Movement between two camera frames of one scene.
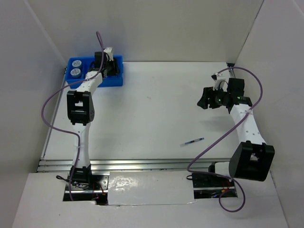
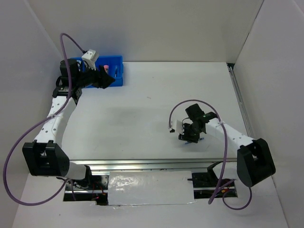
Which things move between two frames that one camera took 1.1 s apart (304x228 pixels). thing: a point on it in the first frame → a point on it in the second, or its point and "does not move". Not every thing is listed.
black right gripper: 208,92 → 186,137
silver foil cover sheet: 153,187 does not move
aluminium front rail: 143,165 does not move
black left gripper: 115,70 → 102,80
